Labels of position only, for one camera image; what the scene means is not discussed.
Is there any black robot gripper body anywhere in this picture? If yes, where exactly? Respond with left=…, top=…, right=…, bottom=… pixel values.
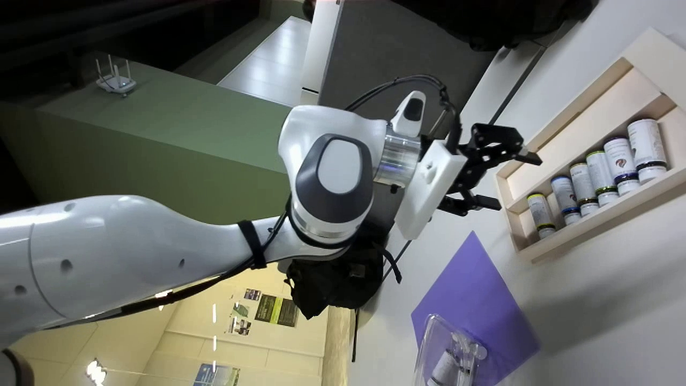
left=445, top=139, right=498, bottom=198

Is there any white bottle yellow band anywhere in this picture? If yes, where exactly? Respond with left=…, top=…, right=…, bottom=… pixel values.
left=525, top=190, right=560, bottom=240

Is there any light wooden divided box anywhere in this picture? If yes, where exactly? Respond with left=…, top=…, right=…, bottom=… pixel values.
left=494, top=28, right=686, bottom=266

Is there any white bottle blue band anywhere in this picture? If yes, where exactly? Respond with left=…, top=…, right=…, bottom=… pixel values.
left=548, top=173, right=581, bottom=226

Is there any purple paper sheet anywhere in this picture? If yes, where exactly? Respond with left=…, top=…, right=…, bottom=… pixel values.
left=410, top=229, right=542, bottom=386

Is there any white bottle olive band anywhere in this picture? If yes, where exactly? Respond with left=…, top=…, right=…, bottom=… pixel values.
left=568, top=161, right=602, bottom=219

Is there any white bottle green band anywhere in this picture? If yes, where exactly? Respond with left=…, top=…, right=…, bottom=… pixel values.
left=585, top=147, right=622, bottom=210

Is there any black bag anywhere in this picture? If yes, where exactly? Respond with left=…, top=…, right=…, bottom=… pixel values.
left=393, top=0, right=600, bottom=52

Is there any white bottle purple band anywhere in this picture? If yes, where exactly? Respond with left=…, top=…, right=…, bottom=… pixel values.
left=602, top=135, right=642, bottom=199

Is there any transparent plastic stand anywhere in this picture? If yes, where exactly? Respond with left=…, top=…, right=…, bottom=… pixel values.
left=414, top=312, right=492, bottom=386

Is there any black backpack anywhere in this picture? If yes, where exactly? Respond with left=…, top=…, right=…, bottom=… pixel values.
left=283, top=221, right=403, bottom=362

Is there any white wifi router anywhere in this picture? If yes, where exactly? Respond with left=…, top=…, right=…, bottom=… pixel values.
left=95, top=52, right=140, bottom=97

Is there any bright ceiling lamp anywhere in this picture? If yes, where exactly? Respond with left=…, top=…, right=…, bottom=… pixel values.
left=83, top=357, right=109, bottom=386

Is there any white wrist mount box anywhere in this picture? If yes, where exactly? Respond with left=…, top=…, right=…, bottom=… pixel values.
left=394, top=136, right=470, bottom=243

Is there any dark framed wall poster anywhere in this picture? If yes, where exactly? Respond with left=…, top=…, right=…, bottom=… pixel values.
left=253, top=292, right=280, bottom=324
left=277, top=297, right=299, bottom=330

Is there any small wall photo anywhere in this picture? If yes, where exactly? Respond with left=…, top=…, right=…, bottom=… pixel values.
left=230, top=314, right=253, bottom=339

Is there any blue wall poster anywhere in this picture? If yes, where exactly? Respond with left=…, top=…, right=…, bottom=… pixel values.
left=191, top=362, right=243, bottom=386

